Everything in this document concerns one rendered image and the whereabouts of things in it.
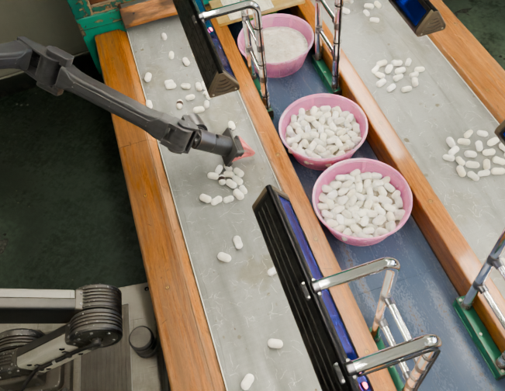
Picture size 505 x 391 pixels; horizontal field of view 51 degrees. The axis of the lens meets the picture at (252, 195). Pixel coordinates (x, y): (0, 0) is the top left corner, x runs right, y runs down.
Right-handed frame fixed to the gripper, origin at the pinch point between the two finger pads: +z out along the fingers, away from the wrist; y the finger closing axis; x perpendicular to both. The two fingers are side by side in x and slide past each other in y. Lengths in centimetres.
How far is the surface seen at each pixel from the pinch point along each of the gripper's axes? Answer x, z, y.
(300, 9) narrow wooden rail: -25, 27, 57
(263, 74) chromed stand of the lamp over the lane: -15.3, 1.1, 19.3
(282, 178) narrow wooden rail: -3.8, 3.9, -12.4
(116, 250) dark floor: 96, 4, 32
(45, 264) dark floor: 117, -20, 36
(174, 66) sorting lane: 10, -9, 49
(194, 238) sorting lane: 16.9, -16.1, -21.1
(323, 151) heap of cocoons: -11.7, 16.6, -5.8
